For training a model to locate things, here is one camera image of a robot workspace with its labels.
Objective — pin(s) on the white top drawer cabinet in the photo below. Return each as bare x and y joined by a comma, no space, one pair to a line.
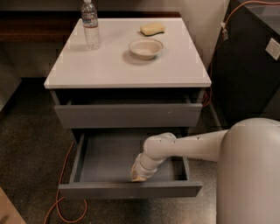
113,75

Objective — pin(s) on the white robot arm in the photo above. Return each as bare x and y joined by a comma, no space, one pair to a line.
248,176

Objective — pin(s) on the clear plastic water bottle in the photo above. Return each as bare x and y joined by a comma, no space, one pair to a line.
90,24

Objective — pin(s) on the white wall outlet plate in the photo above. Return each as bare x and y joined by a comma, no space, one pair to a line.
273,49

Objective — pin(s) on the yellow sponge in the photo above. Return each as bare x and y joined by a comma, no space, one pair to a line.
152,29

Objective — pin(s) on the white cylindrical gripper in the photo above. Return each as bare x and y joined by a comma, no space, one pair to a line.
142,170

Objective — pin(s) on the black side cabinet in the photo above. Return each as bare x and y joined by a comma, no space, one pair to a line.
245,76

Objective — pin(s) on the dark wooden shelf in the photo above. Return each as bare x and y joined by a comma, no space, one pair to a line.
57,26

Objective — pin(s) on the white bowl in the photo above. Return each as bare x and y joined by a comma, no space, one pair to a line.
146,48

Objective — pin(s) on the grey drawer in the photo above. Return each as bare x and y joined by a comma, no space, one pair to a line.
143,115
102,165

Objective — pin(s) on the grey top drawer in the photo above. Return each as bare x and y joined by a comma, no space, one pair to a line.
143,115

